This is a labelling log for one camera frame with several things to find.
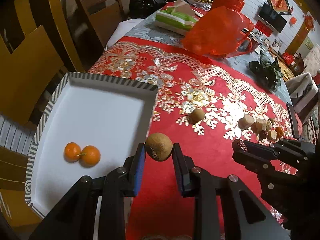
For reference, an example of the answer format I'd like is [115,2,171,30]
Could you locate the dark red jujube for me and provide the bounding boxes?
[258,131,267,141]

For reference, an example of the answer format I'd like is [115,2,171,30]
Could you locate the pale sugarcane chunk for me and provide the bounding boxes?
[238,114,254,129]

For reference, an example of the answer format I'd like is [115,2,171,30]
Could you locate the small orange with stem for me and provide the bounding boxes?
[80,145,101,167]

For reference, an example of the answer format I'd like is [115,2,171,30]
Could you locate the tan longan fruit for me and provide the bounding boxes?
[145,133,173,161]

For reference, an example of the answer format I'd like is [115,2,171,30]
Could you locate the large mandarin orange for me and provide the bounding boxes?
[274,126,284,139]

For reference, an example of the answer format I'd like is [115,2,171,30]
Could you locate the large white sugarcane chunk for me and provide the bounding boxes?
[265,120,273,132]

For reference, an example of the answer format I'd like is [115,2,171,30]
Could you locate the grey jacket on chair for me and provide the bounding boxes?
[285,72,318,113]

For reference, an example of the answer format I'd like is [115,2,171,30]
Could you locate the red gold floral tablecloth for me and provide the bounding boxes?
[90,37,291,239]

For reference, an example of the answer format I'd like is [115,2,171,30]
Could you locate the dark leafy greens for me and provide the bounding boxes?
[248,50,283,92]

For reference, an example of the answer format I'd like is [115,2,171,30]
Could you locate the white tray striped rim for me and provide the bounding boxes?
[25,72,158,218]

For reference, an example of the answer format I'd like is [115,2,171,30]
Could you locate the red plastic bag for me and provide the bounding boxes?
[181,6,254,57]

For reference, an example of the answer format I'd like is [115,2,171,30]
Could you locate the yellow wooden chair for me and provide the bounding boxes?
[1,0,84,130]

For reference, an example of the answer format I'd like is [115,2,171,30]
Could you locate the green white tissue pack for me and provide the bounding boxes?
[155,0,199,36]

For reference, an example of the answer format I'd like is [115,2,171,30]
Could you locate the black plastic bag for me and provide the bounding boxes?
[129,0,168,18]

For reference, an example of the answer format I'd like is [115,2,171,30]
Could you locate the wooden folding chair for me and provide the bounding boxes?
[75,0,126,48]

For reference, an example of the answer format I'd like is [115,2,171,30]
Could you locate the wall mounted television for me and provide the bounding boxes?
[258,3,287,33]

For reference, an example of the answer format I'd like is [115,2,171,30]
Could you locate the red framed wall decoration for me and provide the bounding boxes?
[267,0,292,15]

